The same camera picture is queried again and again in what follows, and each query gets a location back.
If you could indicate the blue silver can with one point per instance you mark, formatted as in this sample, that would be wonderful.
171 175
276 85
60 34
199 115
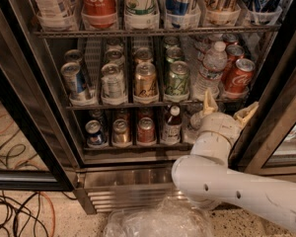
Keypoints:
75 82
74 55

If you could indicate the brown drink bottle white cap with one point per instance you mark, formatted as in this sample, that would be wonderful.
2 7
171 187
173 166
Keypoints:
171 131

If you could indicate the wire shelf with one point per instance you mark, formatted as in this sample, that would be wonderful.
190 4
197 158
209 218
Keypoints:
154 33
238 102

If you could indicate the blue red can top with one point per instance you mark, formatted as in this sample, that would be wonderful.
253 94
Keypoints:
181 14

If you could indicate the white labelled bottle top left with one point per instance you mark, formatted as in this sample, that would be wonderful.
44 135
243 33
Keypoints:
58 15

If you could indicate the green can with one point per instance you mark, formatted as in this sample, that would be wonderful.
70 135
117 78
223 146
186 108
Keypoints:
173 54
170 41
177 82

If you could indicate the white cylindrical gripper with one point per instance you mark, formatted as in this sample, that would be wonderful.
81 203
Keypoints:
221 124

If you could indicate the clear water bottle middle shelf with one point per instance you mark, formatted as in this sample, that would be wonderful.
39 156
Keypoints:
210 70

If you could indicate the gold can bottom shelf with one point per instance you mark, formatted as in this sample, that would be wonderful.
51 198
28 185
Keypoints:
120 132

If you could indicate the silver white can front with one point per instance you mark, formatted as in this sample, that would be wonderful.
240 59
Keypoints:
113 84

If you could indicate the middle wire shelf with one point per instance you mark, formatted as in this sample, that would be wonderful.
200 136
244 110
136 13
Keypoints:
238 102

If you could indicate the silver white can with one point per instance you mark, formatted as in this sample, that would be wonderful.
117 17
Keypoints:
114 56
113 84
115 43

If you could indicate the red coke can front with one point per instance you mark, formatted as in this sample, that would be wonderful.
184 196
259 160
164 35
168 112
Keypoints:
238 79

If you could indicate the blue pepsi can bottom shelf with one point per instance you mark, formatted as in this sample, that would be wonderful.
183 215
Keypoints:
95 135

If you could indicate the blue white can top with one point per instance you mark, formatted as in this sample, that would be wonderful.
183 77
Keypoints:
262 12

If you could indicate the clear water bottle bottom shelf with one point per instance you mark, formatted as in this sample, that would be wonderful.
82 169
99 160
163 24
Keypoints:
192 126

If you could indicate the clear water bottle shelf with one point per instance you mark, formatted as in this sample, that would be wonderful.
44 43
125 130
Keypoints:
192 126
210 70

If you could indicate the gold black can top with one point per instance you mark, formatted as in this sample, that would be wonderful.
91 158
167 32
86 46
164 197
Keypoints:
220 12

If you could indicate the right glass fridge door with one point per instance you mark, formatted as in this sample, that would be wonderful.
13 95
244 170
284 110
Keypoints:
267 146

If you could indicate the green can front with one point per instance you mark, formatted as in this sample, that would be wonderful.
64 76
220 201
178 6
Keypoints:
177 82

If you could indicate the red coke can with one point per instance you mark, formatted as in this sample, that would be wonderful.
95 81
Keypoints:
230 39
238 79
234 52

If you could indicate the glass fridge door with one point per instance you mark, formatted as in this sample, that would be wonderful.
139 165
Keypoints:
32 91
267 146

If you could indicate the left glass fridge door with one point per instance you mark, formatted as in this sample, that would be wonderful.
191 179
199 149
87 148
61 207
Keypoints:
32 91

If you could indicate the large coca-cola bottle top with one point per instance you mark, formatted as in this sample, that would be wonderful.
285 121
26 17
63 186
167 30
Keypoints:
100 13

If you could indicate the blue silver can front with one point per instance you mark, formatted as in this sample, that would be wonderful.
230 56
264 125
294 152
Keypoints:
75 82

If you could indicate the orange can bottom shelf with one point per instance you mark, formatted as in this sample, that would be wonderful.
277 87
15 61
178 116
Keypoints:
146 131

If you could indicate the stainless fridge base grille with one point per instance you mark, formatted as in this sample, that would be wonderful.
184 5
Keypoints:
137 188

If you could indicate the top wire shelf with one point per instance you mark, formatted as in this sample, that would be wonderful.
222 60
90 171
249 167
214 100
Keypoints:
154 33

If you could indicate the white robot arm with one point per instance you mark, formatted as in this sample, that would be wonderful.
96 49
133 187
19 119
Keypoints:
206 180

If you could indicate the gold can front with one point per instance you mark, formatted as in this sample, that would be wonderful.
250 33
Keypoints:
145 84

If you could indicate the clear plastic bag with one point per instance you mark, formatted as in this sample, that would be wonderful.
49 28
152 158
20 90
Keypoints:
169 218

